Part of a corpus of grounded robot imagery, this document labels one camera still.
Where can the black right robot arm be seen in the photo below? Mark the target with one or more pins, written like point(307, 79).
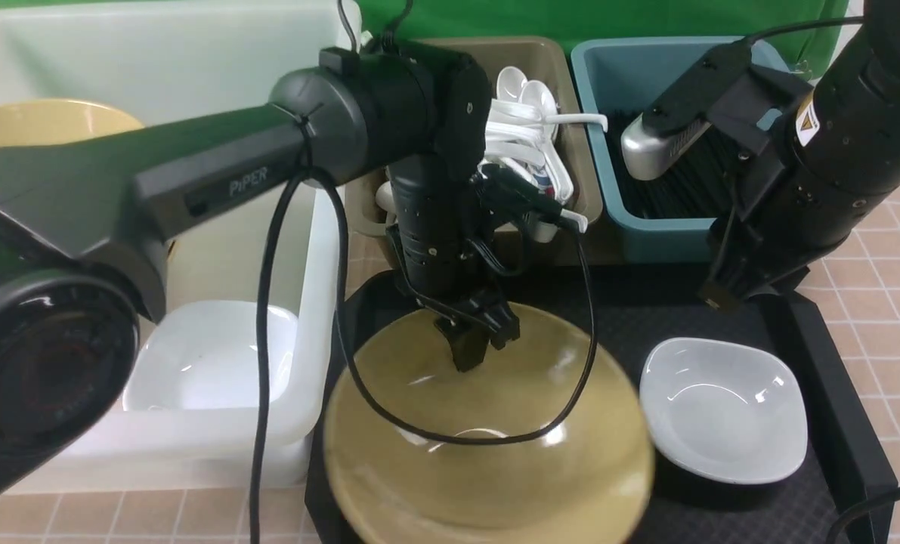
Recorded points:
point(815, 159)

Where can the green cloth backdrop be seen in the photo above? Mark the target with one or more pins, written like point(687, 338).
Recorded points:
point(571, 22)

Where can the pile of white spoons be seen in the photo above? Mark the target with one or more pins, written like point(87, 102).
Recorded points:
point(525, 128)

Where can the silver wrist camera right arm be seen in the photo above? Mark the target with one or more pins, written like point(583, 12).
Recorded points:
point(724, 90)

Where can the yellow noodle bowl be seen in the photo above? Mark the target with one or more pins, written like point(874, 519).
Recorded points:
point(587, 481)

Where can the bundle of black chopsticks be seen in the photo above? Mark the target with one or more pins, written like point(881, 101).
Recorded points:
point(694, 188)

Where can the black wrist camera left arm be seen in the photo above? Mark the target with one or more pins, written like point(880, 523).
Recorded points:
point(502, 190)

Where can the blue plastic chopstick bin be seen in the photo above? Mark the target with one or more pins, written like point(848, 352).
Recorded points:
point(629, 74)

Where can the white square dish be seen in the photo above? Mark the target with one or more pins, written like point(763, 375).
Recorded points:
point(202, 356)
point(725, 412)

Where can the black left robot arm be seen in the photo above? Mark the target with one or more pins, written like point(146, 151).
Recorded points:
point(84, 227)

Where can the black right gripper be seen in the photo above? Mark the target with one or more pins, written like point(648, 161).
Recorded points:
point(744, 264)

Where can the top stacked yellow bowl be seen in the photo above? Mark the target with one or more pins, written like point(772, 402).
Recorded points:
point(60, 121)

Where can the black serving tray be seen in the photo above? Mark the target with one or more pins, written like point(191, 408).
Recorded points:
point(638, 306)

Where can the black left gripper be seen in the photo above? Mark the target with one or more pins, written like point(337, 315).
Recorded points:
point(438, 217)

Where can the white square dish in tub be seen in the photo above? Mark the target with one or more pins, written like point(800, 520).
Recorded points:
point(202, 356)

